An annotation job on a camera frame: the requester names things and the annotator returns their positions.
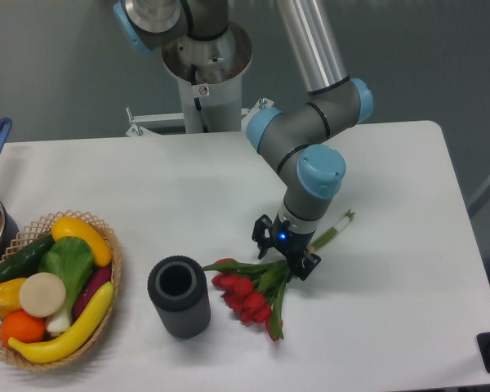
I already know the green bok choy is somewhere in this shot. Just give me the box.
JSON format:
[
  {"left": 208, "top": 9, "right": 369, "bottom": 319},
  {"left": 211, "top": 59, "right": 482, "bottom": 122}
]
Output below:
[{"left": 38, "top": 237, "right": 94, "bottom": 337}]

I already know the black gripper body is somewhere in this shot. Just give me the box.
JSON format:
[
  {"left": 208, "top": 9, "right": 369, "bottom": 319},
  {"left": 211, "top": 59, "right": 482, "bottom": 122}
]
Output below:
[{"left": 269, "top": 216, "right": 315, "bottom": 264}]

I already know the green cucumber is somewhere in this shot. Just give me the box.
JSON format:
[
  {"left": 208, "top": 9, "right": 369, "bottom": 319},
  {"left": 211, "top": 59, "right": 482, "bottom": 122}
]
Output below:
[{"left": 0, "top": 235, "right": 55, "bottom": 283}]

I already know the yellow squash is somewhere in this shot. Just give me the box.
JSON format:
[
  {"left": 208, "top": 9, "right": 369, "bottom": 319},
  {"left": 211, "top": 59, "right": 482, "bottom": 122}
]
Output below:
[{"left": 51, "top": 216, "right": 113, "bottom": 267}]

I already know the orange fruit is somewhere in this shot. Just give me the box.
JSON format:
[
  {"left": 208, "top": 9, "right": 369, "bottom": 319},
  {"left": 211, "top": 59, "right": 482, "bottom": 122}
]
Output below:
[{"left": 0, "top": 310, "right": 46, "bottom": 346}]

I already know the purple sweet potato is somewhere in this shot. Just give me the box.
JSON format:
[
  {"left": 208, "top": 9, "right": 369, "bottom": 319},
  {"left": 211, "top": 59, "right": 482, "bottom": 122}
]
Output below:
[{"left": 73, "top": 266, "right": 111, "bottom": 320}]

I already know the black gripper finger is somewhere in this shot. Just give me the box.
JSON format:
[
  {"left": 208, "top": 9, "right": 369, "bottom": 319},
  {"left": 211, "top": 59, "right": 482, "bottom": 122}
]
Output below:
[
  {"left": 252, "top": 214, "right": 279, "bottom": 259},
  {"left": 287, "top": 251, "right": 322, "bottom": 281}
]

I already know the red tulip bouquet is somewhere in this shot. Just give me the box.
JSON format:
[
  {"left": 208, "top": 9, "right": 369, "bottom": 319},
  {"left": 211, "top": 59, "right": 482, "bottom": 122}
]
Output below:
[{"left": 203, "top": 210, "right": 355, "bottom": 341}]

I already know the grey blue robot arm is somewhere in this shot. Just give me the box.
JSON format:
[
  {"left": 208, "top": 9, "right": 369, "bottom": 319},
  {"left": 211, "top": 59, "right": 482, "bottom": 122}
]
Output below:
[{"left": 114, "top": 1, "right": 374, "bottom": 279}]

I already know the yellow bell pepper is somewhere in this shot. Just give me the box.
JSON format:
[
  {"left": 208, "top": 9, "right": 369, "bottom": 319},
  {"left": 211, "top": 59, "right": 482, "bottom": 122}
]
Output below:
[{"left": 0, "top": 278, "right": 27, "bottom": 319}]

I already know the woven wicker basket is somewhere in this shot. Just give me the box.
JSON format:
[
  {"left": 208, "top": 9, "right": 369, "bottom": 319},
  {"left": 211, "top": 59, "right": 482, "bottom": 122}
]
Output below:
[{"left": 0, "top": 210, "right": 122, "bottom": 372}]

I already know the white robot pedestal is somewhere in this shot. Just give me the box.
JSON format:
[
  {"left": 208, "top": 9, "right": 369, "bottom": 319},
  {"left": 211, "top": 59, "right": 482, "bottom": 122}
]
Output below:
[{"left": 126, "top": 22, "right": 274, "bottom": 136}]

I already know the dark grey ribbed vase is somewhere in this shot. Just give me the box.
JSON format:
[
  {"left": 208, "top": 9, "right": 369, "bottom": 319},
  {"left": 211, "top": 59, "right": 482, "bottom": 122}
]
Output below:
[{"left": 147, "top": 255, "right": 211, "bottom": 339}]

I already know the beige round disc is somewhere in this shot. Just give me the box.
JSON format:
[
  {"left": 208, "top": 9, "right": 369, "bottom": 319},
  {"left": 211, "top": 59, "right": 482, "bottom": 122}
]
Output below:
[{"left": 19, "top": 272, "right": 66, "bottom": 318}]

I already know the yellow banana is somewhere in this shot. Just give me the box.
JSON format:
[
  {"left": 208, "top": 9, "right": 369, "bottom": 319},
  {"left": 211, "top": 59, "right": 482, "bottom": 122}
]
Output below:
[{"left": 8, "top": 282, "right": 114, "bottom": 364}]

